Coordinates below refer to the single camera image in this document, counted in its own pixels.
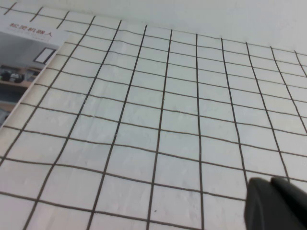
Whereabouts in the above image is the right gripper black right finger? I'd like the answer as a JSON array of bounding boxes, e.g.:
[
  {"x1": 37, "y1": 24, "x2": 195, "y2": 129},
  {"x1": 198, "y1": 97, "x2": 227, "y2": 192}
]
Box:
[{"x1": 270, "y1": 176, "x2": 307, "y2": 230}]

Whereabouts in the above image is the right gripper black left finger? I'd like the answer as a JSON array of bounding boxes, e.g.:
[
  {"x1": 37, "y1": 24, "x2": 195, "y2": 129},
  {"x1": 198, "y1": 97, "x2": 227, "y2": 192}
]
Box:
[{"x1": 244, "y1": 177, "x2": 297, "y2": 230}]

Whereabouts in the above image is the white black-grid tablecloth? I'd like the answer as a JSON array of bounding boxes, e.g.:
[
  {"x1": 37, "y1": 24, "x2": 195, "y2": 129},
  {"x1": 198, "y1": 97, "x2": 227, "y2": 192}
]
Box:
[{"x1": 0, "y1": 0, "x2": 307, "y2": 230}]

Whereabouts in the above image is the robot product catalogue book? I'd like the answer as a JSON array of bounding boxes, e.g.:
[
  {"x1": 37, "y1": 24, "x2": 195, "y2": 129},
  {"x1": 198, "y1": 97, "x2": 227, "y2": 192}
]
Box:
[{"x1": 0, "y1": 14, "x2": 74, "y2": 129}]

